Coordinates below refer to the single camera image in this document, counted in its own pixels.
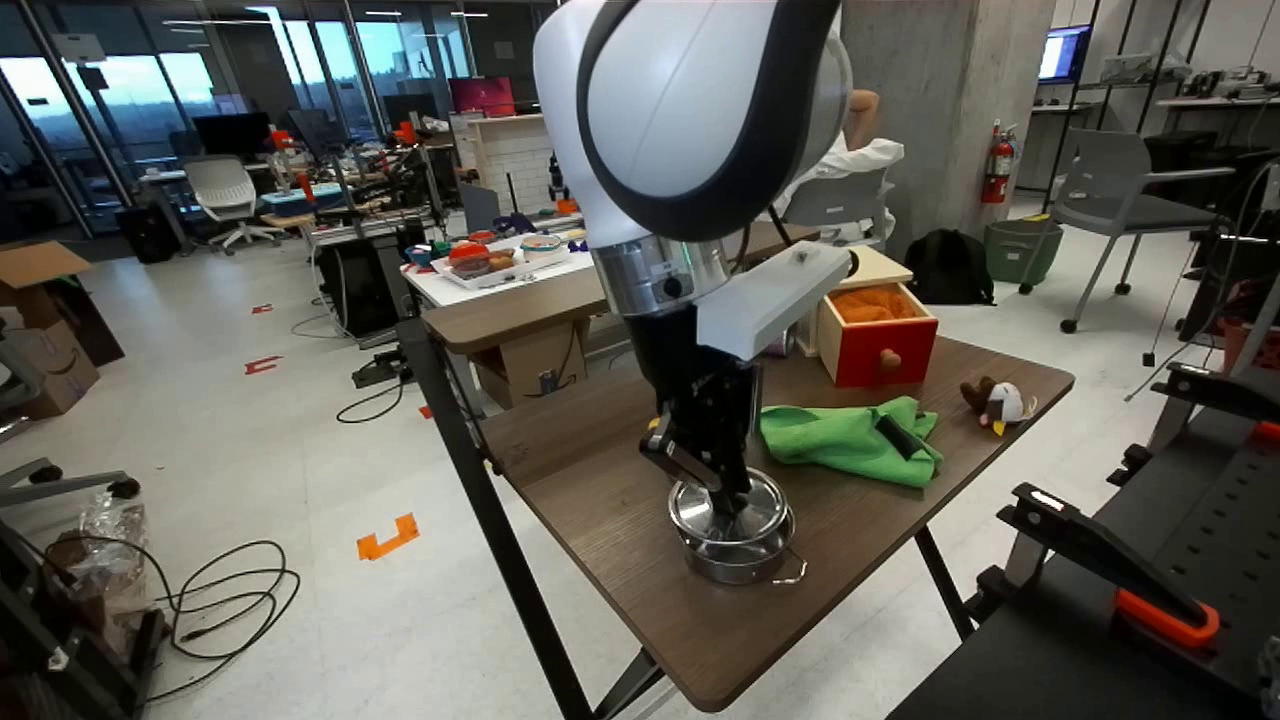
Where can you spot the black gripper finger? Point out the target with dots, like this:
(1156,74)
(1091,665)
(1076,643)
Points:
(728,487)
(677,461)

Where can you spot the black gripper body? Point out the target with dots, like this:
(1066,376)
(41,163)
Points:
(702,393)

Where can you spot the silver pot lid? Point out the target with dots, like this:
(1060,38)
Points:
(753,513)

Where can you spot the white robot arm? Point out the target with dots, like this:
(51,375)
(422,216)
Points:
(677,121)

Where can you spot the silver pot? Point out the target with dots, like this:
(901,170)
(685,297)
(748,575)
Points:
(741,554)

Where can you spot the green cloth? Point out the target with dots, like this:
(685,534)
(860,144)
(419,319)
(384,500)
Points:
(851,443)

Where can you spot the dark wooden table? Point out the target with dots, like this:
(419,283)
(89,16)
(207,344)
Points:
(574,461)

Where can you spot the wooden box red drawer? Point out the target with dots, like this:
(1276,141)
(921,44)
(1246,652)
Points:
(870,328)

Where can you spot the black marker on cloth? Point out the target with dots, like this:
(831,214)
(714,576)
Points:
(901,439)

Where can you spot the wooden bench table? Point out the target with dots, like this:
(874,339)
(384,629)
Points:
(527,340)

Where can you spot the grey office chair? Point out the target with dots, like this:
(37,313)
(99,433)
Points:
(844,211)

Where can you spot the white table with toys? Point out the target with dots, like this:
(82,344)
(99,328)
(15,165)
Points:
(486,266)

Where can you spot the black backpack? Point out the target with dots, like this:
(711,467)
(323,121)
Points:
(951,271)

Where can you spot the plush toy animal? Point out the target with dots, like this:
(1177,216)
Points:
(997,406)

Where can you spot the seated person white shirt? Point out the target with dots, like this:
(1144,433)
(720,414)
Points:
(858,148)

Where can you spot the green bin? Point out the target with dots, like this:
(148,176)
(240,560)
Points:
(1023,251)

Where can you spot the red fire extinguisher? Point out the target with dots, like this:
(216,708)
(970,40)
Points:
(997,165)

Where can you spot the black orange clamp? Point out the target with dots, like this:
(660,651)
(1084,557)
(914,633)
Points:
(1144,599)

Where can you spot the grey chair right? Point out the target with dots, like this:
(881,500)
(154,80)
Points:
(1107,187)

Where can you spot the black workbench right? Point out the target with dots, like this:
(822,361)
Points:
(1202,500)

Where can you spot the white office chair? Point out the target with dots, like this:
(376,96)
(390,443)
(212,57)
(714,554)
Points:
(228,196)

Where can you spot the cardboard box left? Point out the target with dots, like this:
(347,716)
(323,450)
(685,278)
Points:
(53,323)

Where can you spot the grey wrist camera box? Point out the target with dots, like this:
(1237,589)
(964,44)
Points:
(757,306)

